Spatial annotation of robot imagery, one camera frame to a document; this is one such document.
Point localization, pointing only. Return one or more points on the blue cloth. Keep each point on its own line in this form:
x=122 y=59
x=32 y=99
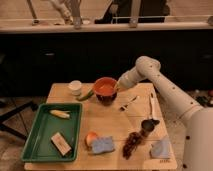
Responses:
x=161 y=149

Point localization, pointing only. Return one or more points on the green vegetable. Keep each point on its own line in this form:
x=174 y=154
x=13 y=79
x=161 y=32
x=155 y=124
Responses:
x=86 y=96

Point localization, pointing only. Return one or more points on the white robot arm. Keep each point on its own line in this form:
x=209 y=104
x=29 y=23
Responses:
x=198 y=120

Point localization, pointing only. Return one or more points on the blue sponge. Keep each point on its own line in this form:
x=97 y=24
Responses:
x=103 y=145

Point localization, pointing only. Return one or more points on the orange bowl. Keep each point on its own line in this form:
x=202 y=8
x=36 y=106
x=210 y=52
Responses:
x=104 y=86

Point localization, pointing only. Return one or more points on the orange fruit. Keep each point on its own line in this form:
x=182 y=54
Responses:
x=90 y=137

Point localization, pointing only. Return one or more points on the green plastic tray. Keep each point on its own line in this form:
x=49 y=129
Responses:
x=38 y=147

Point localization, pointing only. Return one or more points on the white handled knife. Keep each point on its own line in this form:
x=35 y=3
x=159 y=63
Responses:
x=152 y=106

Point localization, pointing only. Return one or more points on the small white cup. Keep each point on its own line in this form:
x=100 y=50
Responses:
x=75 y=87

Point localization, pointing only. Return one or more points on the wooden block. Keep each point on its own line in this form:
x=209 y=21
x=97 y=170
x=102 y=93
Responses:
x=60 y=143

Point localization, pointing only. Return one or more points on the dark metal measuring cup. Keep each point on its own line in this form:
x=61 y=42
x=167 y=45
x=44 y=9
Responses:
x=148 y=125

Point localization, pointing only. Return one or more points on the dark brown bowl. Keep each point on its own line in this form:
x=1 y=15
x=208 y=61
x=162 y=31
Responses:
x=106 y=100

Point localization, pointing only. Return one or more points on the white railing bar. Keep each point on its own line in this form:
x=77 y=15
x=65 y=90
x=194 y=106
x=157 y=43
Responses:
x=55 y=25

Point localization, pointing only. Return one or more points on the brown grape bunch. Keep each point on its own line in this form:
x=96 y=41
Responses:
x=131 y=143

